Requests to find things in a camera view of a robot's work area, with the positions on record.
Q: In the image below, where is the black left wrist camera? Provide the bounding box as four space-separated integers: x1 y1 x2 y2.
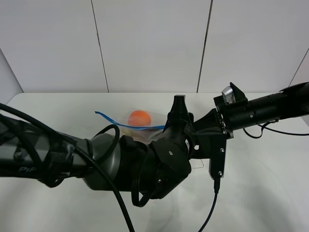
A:
194 130 227 179

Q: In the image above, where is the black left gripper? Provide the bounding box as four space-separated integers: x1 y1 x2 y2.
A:
150 125 194 199

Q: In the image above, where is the clear zip bag blue seal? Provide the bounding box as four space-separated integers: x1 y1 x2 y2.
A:
95 110 167 143

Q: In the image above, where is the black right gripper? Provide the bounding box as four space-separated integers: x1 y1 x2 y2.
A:
166 95 253 139

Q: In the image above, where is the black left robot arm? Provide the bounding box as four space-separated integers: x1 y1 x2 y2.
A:
0 95 195 206

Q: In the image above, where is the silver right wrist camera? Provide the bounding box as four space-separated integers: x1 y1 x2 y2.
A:
222 82 248 104

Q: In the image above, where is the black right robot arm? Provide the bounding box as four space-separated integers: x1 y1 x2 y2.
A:
194 82 309 133

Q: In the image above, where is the orange round fruit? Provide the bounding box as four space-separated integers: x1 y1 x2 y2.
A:
128 110 152 127

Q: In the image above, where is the black left camera cable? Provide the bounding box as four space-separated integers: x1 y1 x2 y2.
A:
197 178 222 232

